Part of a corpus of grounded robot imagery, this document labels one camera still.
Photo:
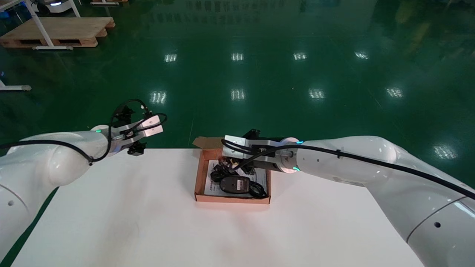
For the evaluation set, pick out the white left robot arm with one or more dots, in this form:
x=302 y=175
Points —
x=37 y=163

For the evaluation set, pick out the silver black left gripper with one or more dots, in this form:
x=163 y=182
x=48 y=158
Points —
x=128 y=132

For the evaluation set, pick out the printed white paper sheet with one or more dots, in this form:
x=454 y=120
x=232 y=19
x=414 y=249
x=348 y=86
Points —
x=212 y=188

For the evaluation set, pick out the white table frame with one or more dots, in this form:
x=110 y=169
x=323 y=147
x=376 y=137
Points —
x=39 y=26
x=15 y=88

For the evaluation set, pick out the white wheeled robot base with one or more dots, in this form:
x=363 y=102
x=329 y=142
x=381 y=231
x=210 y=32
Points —
x=55 y=5

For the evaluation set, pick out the brown cardboard storage box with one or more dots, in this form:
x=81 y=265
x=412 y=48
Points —
x=200 y=178

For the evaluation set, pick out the black computer mouse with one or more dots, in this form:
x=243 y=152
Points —
x=233 y=184

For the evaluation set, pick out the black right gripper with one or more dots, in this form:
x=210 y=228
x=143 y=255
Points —
x=267 y=152

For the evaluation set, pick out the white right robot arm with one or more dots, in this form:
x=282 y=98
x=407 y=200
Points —
x=426 y=207

